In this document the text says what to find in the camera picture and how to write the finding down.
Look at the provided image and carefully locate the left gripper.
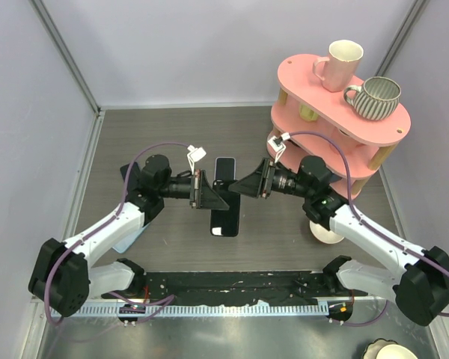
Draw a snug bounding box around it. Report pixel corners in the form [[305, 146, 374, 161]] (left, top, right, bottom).
[[158, 169, 228, 209]]

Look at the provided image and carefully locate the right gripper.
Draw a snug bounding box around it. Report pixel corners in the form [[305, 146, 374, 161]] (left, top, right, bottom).
[[229, 158, 312, 199]]

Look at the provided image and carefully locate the lavender phone case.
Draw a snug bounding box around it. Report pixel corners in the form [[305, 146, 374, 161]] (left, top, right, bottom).
[[213, 156, 236, 181]]

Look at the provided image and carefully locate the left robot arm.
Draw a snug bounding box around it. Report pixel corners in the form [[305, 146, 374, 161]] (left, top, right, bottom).
[[28, 154, 229, 317]]

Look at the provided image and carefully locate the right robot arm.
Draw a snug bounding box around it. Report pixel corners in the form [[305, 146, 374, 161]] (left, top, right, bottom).
[[229, 156, 449, 326]]

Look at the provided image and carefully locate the dark blue phone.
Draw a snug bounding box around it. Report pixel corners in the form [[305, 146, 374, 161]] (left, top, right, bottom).
[[120, 162, 141, 188]]

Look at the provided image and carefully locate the light blue phone case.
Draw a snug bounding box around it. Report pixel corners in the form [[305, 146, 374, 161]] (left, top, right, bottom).
[[112, 225, 147, 254]]

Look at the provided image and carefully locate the white bowl on table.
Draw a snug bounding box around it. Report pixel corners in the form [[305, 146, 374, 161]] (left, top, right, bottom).
[[309, 221, 344, 245]]

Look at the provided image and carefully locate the pink three-tier shelf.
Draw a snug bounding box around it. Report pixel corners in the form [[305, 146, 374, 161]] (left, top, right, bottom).
[[270, 54, 411, 197]]

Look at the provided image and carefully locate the yellow cup on shelf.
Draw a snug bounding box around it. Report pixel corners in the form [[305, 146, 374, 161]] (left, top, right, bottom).
[[299, 104, 319, 122]]

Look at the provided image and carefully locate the pink cup middle shelf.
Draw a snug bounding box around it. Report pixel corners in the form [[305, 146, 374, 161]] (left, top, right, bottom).
[[331, 128, 358, 155]]

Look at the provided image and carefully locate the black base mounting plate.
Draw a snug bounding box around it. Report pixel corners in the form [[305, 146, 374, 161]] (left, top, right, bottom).
[[119, 271, 367, 307]]

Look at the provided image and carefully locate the pink tall mug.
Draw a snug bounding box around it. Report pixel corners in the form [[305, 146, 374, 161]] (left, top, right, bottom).
[[312, 40, 364, 92]]

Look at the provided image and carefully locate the grey striped mug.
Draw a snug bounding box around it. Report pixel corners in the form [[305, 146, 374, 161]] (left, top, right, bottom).
[[343, 76, 401, 121]]

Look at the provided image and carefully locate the cream bowl bottom corner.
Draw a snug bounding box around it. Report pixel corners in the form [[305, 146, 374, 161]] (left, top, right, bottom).
[[361, 338, 418, 359]]

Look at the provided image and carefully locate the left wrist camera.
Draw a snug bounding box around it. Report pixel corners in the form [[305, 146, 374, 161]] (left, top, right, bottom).
[[186, 145, 207, 173]]

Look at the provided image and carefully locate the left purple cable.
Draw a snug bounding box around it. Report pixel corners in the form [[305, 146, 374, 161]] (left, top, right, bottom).
[[44, 144, 192, 326]]

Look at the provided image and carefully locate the purple cable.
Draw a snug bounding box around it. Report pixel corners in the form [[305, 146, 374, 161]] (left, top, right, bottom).
[[284, 130, 449, 328], [44, 144, 192, 326]]

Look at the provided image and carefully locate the aluminium rail with slots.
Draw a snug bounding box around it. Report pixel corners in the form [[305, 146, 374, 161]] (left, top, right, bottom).
[[71, 301, 329, 318]]

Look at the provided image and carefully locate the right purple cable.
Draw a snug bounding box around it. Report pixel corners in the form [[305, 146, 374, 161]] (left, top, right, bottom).
[[284, 130, 449, 328]]

